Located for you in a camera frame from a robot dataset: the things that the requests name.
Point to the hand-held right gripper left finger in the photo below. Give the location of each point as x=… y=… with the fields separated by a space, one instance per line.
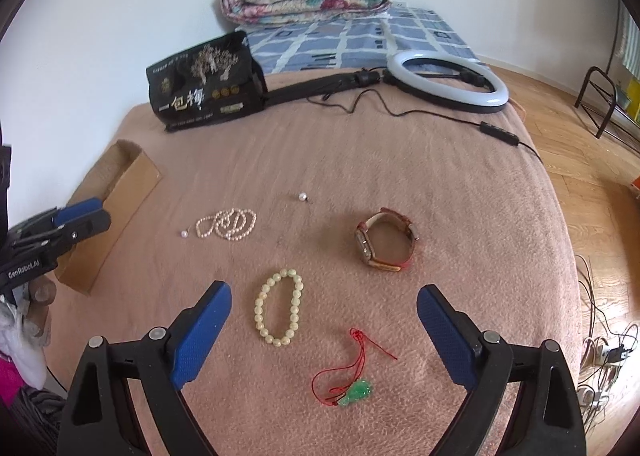
x=202 y=331

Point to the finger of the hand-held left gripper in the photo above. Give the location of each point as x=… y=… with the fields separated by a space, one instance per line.
x=85 y=227
x=77 y=210

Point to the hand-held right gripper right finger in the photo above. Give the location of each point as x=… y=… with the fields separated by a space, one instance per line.
x=447 y=331

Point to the person's left forearm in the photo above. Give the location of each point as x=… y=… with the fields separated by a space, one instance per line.
x=9 y=381

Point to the person's left hand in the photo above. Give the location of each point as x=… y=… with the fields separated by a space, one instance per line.
x=41 y=293

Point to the cardboard box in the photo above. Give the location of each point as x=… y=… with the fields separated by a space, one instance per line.
x=117 y=206

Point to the striped cloth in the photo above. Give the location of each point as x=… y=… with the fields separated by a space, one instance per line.
x=35 y=416

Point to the white power strip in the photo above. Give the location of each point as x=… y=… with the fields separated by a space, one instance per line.
x=602 y=353

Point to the pink fleece blanket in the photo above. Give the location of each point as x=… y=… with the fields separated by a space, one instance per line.
x=425 y=171

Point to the black snack bag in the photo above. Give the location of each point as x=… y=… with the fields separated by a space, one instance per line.
x=205 y=86

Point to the dark metal rack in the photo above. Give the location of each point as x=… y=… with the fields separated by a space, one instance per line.
x=595 y=72

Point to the blue plaid bed sheet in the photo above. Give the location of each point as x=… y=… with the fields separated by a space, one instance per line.
x=350 y=41

